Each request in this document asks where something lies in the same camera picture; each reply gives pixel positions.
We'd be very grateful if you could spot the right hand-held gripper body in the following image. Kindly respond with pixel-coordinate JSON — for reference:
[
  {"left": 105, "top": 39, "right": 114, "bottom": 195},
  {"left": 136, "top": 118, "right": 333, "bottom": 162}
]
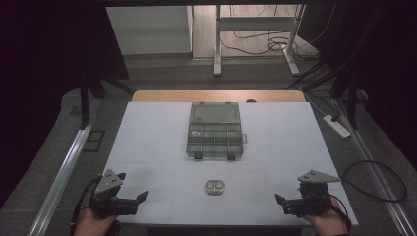
[{"left": 282, "top": 168, "right": 342, "bottom": 217}]

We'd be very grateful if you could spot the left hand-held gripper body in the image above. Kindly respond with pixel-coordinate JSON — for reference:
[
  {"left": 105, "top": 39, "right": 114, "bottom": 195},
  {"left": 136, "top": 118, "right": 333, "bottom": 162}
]
[{"left": 89, "top": 168, "right": 139, "bottom": 219}]

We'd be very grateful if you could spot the person's right hand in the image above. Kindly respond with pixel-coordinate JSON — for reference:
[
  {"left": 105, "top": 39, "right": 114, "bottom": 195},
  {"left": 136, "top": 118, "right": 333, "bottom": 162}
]
[{"left": 301, "top": 196, "right": 350, "bottom": 236}]

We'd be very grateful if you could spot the person's left hand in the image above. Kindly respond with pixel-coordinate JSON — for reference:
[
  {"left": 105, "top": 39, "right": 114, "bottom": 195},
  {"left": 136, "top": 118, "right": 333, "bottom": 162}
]
[{"left": 73, "top": 206, "right": 121, "bottom": 236}]

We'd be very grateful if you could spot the white power strip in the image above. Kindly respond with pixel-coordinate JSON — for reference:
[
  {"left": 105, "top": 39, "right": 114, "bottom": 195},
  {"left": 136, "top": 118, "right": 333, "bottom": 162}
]
[{"left": 322, "top": 114, "right": 352, "bottom": 140}]

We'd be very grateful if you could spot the black metal stand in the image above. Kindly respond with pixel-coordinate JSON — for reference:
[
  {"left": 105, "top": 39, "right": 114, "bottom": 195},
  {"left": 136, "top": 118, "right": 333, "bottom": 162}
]
[
  {"left": 78, "top": 70, "right": 136, "bottom": 130},
  {"left": 284, "top": 6, "right": 387, "bottom": 131}
]

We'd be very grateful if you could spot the clear plastic compartment box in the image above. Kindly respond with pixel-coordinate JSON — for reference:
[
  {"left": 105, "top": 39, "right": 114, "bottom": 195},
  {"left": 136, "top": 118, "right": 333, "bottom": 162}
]
[{"left": 185, "top": 101, "right": 249, "bottom": 162}]

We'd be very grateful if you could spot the wooden table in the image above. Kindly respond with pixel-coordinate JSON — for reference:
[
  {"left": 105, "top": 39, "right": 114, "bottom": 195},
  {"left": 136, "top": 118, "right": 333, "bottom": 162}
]
[{"left": 131, "top": 89, "right": 307, "bottom": 103}]

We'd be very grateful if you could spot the white cabinet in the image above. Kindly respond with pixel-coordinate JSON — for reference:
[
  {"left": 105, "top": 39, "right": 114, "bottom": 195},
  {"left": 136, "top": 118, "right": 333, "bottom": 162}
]
[{"left": 105, "top": 5, "right": 194, "bottom": 56}]

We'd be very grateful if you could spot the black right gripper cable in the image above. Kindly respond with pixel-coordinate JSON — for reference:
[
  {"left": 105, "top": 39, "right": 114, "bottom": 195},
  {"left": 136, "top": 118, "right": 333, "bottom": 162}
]
[{"left": 328, "top": 194, "right": 353, "bottom": 232}]

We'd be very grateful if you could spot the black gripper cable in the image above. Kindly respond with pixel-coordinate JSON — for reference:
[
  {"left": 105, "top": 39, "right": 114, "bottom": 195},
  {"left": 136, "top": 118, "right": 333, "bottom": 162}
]
[
  {"left": 69, "top": 175, "right": 103, "bottom": 232},
  {"left": 328, "top": 194, "right": 353, "bottom": 232}
]

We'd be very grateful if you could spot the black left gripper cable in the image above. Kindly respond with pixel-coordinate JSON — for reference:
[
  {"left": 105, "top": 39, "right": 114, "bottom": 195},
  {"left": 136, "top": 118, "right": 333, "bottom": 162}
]
[{"left": 69, "top": 175, "right": 103, "bottom": 232}]

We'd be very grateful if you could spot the aluminium floor rail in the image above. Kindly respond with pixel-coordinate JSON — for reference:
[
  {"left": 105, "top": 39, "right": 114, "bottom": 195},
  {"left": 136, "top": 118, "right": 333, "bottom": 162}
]
[
  {"left": 27, "top": 119, "right": 96, "bottom": 236},
  {"left": 330, "top": 97, "right": 417, "bottom": 236}
]

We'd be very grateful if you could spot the small metal ring part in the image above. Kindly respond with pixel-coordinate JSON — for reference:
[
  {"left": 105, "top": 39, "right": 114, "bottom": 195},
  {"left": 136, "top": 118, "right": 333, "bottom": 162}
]
[{"left": 204, "top": 179, "right": 227, "bottom": 197}]

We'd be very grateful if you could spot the black looped floor cable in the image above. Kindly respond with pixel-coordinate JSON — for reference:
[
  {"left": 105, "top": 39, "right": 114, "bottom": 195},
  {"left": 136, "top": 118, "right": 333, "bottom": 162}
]
[{"left": 340, "top": 159, "right": 408, "bottom": 203}]

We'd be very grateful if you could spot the tangle of black floor cables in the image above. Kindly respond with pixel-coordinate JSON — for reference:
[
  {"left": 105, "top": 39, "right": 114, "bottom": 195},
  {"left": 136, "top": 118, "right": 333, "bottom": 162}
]
[{"left": 219, "top": 4, "right": 337, "bottom": 63}]

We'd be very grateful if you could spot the white metal desk frame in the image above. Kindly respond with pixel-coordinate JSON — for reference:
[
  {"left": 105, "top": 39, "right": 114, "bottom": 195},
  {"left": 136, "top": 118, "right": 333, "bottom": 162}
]
[{"left": 213, "top": 4, "right": 307, "bottom": 78}]

